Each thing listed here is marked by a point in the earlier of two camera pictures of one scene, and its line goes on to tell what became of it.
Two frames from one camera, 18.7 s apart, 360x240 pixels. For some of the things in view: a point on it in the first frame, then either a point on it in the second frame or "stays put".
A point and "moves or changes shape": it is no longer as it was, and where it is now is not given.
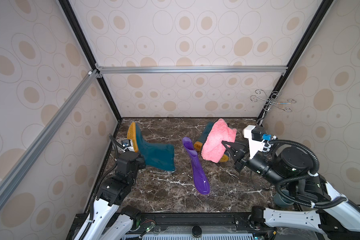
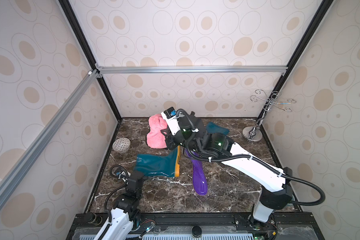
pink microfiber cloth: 213,148 to 155,138
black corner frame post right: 323,7 stays put
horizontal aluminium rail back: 193,69 stays put
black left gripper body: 141,162 to 139,194
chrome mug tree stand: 271,101 stays put
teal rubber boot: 160,156 moves or changes shape
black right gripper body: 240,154 to 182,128
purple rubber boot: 201,181 stays put
